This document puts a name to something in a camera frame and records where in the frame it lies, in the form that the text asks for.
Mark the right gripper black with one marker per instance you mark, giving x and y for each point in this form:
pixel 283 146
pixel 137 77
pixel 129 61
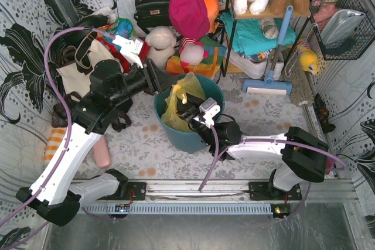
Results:
pixel 189 112

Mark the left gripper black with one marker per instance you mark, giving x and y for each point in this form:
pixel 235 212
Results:
pixel 151 77

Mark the yellow trash bag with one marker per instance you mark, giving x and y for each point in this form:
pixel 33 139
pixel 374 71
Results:
pixel 187 85

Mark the teal trash bin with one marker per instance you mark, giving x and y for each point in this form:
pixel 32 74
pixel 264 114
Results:
pixel 189 142

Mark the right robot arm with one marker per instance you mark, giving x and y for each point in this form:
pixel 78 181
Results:
pixel 303 155

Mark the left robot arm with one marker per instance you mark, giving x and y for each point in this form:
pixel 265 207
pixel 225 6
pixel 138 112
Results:
pixel 53 196

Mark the rainbow striped bag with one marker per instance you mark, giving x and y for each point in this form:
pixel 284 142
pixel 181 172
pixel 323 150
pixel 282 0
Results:
pixel 208 67

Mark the colourful printed bag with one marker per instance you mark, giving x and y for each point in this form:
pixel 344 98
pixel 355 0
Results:
pixel 121 26

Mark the magenta cloth bag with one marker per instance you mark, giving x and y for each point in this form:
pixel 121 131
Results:
pixel 189 17

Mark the cream canvas tote bag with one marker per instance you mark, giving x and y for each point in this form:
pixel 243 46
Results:
pixel 73 80

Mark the red cloth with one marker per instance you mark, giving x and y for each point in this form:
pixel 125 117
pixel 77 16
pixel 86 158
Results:
pixel 115 51

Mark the cream plush lamb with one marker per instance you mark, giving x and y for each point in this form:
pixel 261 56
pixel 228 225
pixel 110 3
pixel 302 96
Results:
pixel 162 44

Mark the white pink plush toy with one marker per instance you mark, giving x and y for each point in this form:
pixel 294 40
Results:
pixel 191 52

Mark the black leather handbag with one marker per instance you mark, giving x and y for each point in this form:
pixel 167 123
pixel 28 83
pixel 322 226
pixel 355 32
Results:
pixel 151 14

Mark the white sneakers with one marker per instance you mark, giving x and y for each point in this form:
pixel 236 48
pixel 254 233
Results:
pixel 257 70

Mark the blue floor mop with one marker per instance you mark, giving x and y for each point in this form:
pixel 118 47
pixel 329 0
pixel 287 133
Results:
pixel 268 85

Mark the pink plush limb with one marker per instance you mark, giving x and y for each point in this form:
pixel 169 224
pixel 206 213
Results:
pixel 101 153

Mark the teal folded towel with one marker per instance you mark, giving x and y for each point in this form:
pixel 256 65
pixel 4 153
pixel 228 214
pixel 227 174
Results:
pixel 249 39

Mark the orange plush toy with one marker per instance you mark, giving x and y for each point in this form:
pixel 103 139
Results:
pixel 212 7

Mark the orange checkered cloth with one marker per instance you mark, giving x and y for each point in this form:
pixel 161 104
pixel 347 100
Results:
pixel 55 139

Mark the grey chenille mop head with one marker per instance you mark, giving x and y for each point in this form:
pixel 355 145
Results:
pixel 301 93

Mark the grey patterned shoe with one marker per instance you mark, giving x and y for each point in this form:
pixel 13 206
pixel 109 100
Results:
pixel 269 28

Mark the yellow plush duck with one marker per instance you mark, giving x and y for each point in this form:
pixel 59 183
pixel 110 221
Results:
pixel 307 57

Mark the purple orange sock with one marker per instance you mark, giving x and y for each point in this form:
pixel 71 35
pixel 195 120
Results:
pixel 330 165

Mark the silver foil pouch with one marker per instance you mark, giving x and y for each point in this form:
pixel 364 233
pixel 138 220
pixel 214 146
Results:
pixel 341 25

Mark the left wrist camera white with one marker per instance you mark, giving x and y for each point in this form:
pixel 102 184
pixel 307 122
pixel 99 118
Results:
pixel 130 49

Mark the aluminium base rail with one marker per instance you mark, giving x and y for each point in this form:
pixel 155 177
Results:
pixel 232 191

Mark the black wire basket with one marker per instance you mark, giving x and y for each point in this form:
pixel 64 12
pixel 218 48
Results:
pixel 352 47

